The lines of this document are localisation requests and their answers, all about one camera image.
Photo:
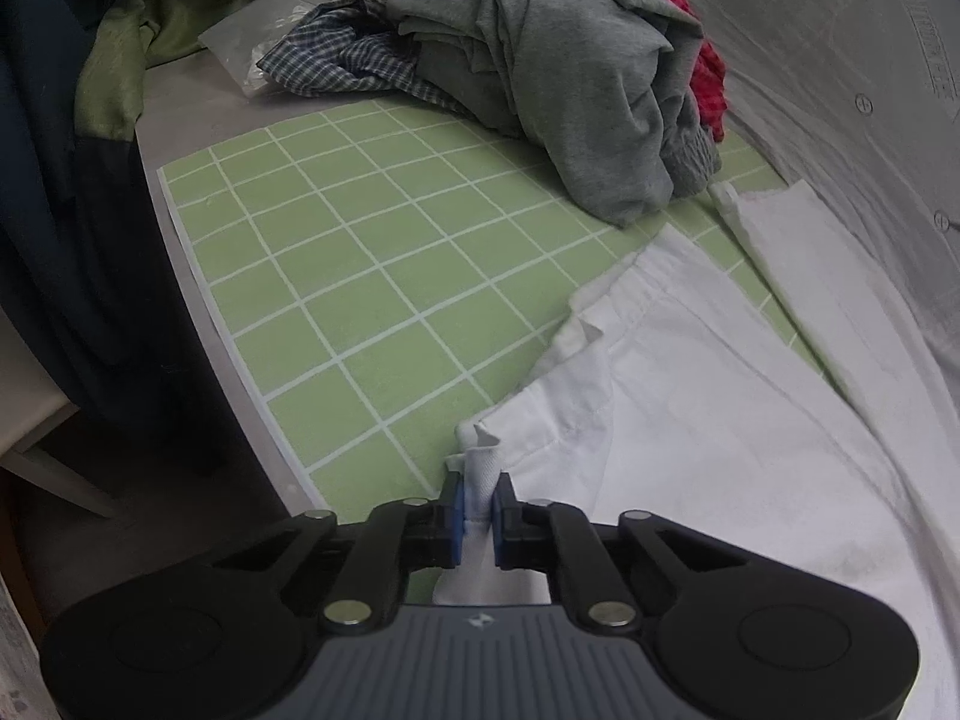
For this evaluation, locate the green grid cutting mat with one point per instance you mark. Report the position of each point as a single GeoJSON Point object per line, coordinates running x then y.
{"type": "Point", "coordinates": [360, 270]}

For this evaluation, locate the light grey buttoned shirt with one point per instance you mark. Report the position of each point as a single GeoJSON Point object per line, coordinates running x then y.
{"type": "Point", "coordinates": [847, 90]}

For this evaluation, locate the white shirt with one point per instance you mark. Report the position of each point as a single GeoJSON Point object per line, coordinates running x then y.
{"type": "Point", "coordinates": [675, 420]}

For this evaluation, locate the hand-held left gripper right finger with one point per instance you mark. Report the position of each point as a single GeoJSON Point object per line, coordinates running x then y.
{"type": "Point", "coordinates": [501, 521]}

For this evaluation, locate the clear plastic bag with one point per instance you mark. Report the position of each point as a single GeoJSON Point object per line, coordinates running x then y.
{"type": "Point", "coordinates": [255, 37]}

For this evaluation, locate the blue checked shirt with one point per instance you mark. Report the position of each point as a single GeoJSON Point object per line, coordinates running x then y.
{"type": "Point", "coordinates": [352, 52]}

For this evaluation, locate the olive green cloth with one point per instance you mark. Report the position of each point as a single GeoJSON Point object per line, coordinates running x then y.
{"type": "Point", "coordinates": [187, 7]}

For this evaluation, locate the white chair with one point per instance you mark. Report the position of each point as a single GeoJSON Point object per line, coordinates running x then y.
{"type": "Point", "coordinates": [37, 427]}

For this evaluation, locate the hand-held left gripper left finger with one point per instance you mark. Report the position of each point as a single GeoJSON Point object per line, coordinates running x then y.
{"type": "Point", "coordinates": [453, 525]}

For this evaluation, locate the grey sweatshirt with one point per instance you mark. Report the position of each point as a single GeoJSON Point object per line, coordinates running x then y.
{"type": "Point", "coordinates": [570, 67]}

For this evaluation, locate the red knitted garment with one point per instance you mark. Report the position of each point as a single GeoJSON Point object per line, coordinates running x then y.
{"type": "Point", "coordinates": [694, 30]}

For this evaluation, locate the dark navy garment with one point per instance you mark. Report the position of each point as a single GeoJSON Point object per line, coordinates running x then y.
{"type": "Point", "coordinates": [67, 225]}

